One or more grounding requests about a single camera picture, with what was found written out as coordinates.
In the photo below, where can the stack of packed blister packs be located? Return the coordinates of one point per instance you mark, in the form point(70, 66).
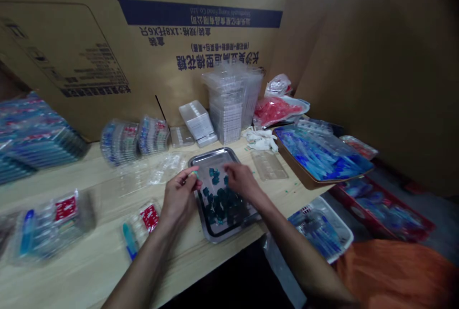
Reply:
point(34, 136)

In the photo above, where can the red box of packets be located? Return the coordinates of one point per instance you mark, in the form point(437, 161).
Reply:
point(383, 208)

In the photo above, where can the person's left hand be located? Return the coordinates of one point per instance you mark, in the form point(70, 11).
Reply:
point(179, 194)

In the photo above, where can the clear bag with red print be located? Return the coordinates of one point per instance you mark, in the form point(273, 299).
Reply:
point(279, 84)

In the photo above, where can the plain cardboard box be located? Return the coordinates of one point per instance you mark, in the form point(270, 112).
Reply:
point(373, 72)

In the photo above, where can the small stack of clear trays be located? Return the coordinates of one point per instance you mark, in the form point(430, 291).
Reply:
point(198, 122)

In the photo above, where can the pile of teal plastic pieces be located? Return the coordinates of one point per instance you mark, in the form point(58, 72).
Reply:
point(224, 201)

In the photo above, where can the white basket of blue pieces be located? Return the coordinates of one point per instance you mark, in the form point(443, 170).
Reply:
point(319, 228)

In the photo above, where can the row of packed blister packs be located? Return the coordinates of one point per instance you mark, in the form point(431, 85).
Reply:
point(153, 136)
point(120, 142)

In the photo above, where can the person's right fingers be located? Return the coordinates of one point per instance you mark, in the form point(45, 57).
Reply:
point(233, 174)

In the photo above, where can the packed clear blister pack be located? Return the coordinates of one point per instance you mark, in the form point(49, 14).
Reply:
point(141, 224)
point(46, 226)

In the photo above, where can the small teal plastic piece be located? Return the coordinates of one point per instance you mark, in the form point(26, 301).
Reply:
point(194, 173)

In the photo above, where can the person's right hand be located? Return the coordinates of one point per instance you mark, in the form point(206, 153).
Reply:
point(241, 179)

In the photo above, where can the person's left fingers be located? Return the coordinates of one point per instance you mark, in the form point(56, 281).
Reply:
point(192, 179)

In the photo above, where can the large printed cardboard box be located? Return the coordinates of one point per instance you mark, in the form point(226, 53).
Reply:
point(143, 36)

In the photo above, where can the tall stack of clear trays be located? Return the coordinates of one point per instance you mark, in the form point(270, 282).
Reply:
point(233, 104)

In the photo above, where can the person's legs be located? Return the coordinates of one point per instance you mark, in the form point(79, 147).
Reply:
point(398, 275)

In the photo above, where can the bag of red pieces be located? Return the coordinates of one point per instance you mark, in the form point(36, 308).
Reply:
point(278, 110)

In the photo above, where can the clear tray with red pieces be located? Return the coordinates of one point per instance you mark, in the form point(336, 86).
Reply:
point(358, 145)

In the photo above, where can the clear plastic tray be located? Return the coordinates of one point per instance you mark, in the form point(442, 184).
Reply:
point(166, 169)
point(181, 136)
point(269, 165)
point(315, 126)

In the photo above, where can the cardboard box of blue pieces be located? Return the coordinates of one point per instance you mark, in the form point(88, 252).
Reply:
point(319, 158)

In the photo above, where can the metal tray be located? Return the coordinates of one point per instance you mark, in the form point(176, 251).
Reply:
point(224, 197)

